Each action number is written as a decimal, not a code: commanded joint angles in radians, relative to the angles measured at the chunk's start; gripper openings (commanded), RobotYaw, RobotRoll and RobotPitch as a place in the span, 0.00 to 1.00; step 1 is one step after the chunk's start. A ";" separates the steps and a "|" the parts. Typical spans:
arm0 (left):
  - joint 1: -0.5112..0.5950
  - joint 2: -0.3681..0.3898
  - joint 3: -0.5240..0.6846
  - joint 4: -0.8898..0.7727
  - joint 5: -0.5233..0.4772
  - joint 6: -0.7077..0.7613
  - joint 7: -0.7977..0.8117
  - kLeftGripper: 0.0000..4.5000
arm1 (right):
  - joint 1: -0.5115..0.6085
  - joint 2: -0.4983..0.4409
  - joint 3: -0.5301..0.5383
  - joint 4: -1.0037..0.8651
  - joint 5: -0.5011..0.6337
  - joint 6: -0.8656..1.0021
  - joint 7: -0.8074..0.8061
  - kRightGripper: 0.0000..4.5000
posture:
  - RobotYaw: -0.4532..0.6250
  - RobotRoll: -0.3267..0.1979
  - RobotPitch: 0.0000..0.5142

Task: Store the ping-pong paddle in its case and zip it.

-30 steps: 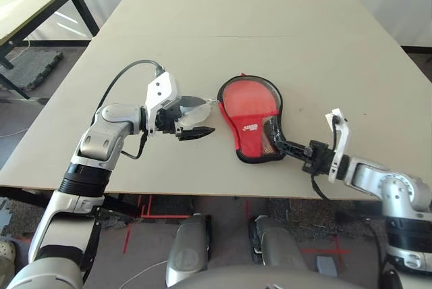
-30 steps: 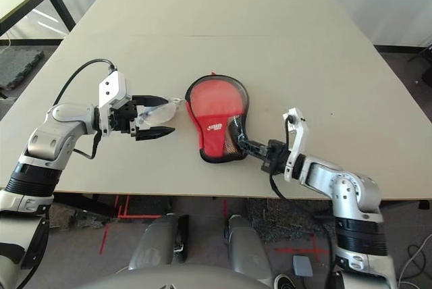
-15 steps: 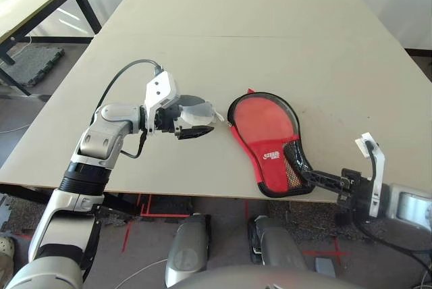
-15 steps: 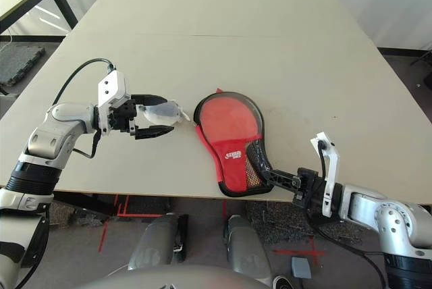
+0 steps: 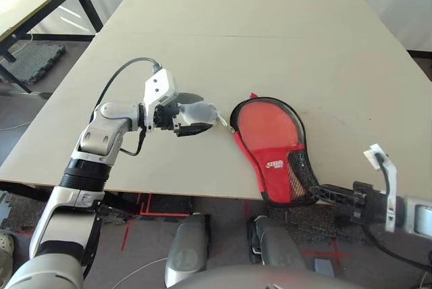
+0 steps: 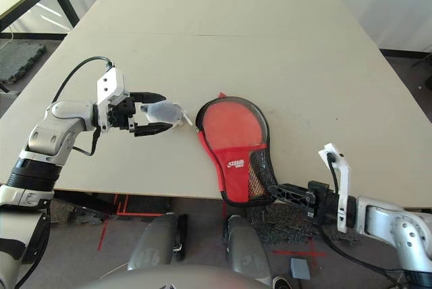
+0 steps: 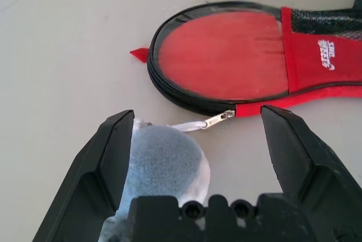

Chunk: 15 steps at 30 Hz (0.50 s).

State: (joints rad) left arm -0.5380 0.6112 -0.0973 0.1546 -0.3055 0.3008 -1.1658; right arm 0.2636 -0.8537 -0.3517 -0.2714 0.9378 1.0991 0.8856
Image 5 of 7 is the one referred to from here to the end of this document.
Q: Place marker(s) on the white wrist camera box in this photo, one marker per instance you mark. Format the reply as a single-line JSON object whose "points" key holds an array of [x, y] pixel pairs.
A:
{"points": [[391, 194], [158, 86]]}

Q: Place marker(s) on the grey robot torso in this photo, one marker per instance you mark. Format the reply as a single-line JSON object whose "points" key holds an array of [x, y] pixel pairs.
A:
{"points": [[256, 279]]}

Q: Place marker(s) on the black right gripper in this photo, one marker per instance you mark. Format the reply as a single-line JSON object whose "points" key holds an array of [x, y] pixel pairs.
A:
{"points": [[368, 204]]}

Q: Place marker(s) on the grey robot leg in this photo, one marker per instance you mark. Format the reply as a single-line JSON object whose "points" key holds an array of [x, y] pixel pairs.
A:
{"points": [[276, 245], [187, 252]]}

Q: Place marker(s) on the grey left robot leg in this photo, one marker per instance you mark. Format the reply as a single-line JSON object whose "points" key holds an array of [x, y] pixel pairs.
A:
{"points": [[187, 252]]}

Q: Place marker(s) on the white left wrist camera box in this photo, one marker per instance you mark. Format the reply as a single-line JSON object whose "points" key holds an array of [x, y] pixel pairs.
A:
{"points": [[158, 86]]}

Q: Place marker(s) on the red and black paddle case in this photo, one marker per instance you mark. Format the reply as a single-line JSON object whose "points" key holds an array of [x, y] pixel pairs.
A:
{"points": [[273, 181]]}

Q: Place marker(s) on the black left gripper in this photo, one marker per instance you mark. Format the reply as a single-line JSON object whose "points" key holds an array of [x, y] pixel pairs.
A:
{"points": [[167, 117]]}

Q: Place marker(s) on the white bystander shoe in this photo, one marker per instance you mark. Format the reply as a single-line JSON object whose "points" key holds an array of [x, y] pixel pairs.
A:
{"points": [[6, 252]]}

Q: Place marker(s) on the dark speckled floor mat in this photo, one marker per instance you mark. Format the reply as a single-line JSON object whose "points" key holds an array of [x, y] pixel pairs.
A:
{"points": [[320, 225]]}

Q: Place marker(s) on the grey foam floor mat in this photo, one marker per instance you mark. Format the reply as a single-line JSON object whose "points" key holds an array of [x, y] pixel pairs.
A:
{"points": [[37, 59]]}

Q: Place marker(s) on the blue-grey foot pedal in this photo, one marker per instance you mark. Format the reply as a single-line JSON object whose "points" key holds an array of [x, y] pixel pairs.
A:
{"points": [[324, 265]]}

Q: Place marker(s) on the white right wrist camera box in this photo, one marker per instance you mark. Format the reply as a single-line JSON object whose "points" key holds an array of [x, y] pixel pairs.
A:
{"points": [[391, 194]]}

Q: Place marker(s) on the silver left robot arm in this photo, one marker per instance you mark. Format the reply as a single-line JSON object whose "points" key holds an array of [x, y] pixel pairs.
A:
{"points": [[111, 113]]}

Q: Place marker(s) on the grey right robot leg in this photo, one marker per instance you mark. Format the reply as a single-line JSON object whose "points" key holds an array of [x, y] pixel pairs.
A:
{"points": [[276, 245]]}

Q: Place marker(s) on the clear plastic wrapper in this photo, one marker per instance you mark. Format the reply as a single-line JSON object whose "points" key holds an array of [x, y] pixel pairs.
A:
{"points": [[199, 113]]}

